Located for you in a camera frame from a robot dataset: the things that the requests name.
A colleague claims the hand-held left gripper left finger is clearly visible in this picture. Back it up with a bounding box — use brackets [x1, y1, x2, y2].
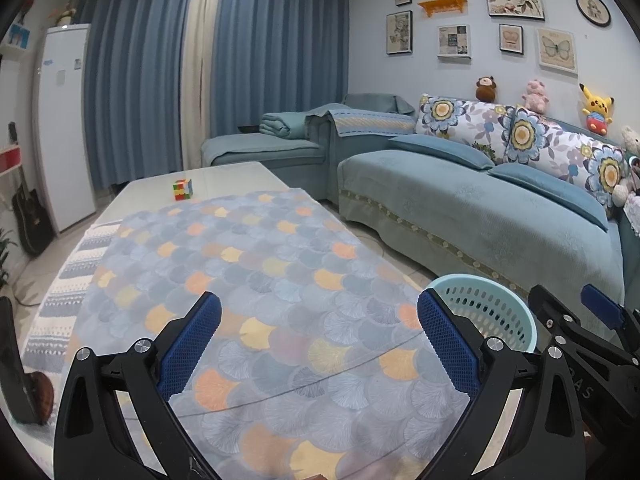
[52, 291, 223, 480]

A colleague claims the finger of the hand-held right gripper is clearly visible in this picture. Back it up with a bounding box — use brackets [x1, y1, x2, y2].
[581, 283, 640, 353]
[528, 284, 640, 376]

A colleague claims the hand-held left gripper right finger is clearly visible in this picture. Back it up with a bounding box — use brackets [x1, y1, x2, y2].
[416, 287, 587, 480]

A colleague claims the light blue perforated plastic basket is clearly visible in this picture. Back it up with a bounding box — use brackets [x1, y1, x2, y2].
[431, 274, 538, 356]

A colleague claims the white lace cloth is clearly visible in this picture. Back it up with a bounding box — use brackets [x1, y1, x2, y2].
[620, 192, 640, 238]

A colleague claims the fish scale patterned table mat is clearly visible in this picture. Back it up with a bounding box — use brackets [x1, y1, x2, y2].
[37, 187, 481, 480]

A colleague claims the teal seat cushion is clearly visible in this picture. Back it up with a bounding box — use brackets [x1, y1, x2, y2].
[487, 162, 609, 231]
[387, 135, 496, 170]

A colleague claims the floral pillow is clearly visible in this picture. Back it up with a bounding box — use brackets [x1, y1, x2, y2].
[500, 108, 593, 166]
[565, 132, 632, 211]
[415, 93, 516, 153]

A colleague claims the striped knitted cloth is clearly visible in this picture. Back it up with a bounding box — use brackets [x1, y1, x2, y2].
[25, 222, 121, 376]

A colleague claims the teal sofa cover floral trim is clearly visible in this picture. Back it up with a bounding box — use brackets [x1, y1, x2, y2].
[337, 147, 626, 311]

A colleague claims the brown round object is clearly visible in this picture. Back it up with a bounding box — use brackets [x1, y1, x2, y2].
[25, 372, 54, 423]

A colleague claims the white teddy bear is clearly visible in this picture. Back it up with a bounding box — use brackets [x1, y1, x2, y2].
[612, 125, 640, 208]

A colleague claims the black flat object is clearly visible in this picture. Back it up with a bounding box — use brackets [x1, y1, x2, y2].
[0, 296, 32, 423]

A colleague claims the yellow plush toy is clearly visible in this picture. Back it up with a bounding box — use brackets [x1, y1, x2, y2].
[579, 83, 616, 134]

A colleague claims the black guitar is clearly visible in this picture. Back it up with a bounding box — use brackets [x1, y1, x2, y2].
[7, 121, 53, 257]

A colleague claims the green houseplant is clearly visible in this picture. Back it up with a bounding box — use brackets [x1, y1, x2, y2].
[0, 230, 16, 291]

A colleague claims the teal sofa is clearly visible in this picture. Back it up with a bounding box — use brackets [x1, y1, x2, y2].
[200, 92, 640, 411]

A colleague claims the pink pig plush toy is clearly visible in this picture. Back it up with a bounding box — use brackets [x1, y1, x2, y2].
[521, 79, 550, 113]

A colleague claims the brown monkey plush toy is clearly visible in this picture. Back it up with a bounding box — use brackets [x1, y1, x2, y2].
[475, 76, 498, 103]

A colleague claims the folded teal blanket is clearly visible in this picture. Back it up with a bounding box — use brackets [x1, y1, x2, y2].
[260, 112, 308, 139]

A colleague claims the striped teal armrest throw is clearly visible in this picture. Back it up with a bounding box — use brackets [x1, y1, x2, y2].
[305, 102, 418, 138]

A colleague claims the white refrigerator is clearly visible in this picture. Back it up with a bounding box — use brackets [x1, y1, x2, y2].
[32, 23, 97, 233]

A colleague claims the teal cloth on sofa back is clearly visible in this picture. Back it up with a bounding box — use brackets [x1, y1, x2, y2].
[342, 92, 416, 116]

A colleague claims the butterfly framed picture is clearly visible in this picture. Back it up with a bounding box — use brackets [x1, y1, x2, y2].
[536, 27, 578, 73]

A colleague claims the blue curtain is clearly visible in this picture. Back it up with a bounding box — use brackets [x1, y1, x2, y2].
[75, 0, 201, 196]
[210, 0, 351, 138]

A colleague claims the heart print framed picture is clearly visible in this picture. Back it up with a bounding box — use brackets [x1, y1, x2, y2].
[498, 23, 524, 55]

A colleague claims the beige curtain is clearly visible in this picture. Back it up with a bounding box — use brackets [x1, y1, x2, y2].
[180, 0, 227, 171]

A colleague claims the white framed patchwork picture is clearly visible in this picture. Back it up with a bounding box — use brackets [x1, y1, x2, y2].
[437, 24, 472, 59]

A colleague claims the round black framed picture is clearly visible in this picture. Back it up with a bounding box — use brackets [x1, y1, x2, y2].
[575, 0, 612, 27]

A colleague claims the tall black framed picture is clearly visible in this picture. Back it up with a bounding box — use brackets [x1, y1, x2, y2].
[386, 10, 414, 56]

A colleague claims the flower decoration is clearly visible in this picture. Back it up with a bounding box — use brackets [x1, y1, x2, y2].
[50, 2, 78, 26]

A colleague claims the red white wall shelf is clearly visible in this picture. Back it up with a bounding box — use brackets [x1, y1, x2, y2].
[0, 145, 23, 175]

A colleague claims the orange wall shelf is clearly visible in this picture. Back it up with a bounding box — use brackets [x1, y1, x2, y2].
[417, 0, 468, 17]

